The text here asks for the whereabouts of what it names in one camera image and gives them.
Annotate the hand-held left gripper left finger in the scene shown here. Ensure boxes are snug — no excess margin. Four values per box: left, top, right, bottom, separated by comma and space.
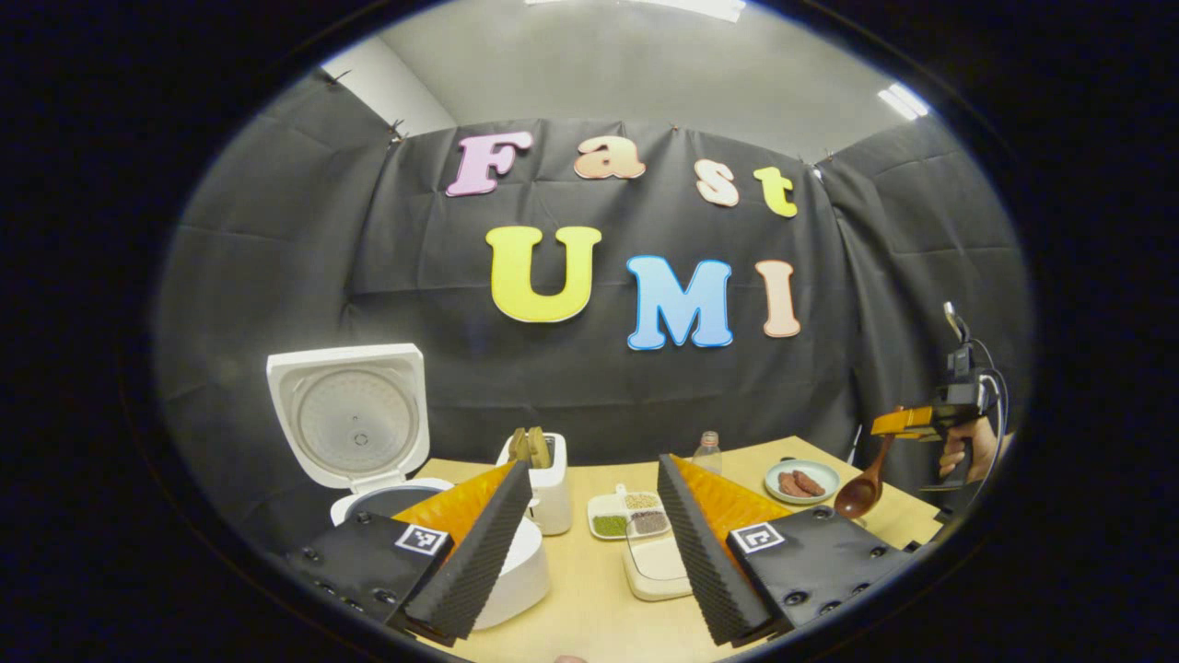
284, 460, 533, 647

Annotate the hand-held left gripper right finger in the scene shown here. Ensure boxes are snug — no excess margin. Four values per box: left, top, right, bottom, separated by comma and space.
657, 453, 922, 647

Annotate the clear tray of white rice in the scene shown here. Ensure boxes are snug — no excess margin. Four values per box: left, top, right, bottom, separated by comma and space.
622, 537, 695, 603

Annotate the brown wooden spoon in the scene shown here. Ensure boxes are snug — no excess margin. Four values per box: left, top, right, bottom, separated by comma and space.
834, 433, 895, 520

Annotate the white rice cooker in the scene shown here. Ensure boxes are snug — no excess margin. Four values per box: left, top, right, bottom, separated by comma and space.
267, 343, 552, 631

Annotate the white toaster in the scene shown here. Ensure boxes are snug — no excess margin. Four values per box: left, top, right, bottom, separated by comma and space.
497, 431, 573, 537

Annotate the white divided bean dish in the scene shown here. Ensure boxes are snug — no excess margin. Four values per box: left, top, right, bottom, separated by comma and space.
587, 485, 672, 541

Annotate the pale green plate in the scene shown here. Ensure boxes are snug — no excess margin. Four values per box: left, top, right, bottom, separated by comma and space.
765, 459, 842, 506

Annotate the small ceiling light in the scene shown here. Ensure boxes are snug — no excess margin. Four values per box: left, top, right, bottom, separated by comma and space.
877, 83, 932, 122

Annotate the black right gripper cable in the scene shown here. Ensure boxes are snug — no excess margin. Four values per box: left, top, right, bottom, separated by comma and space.
967, 339, 1012, 484

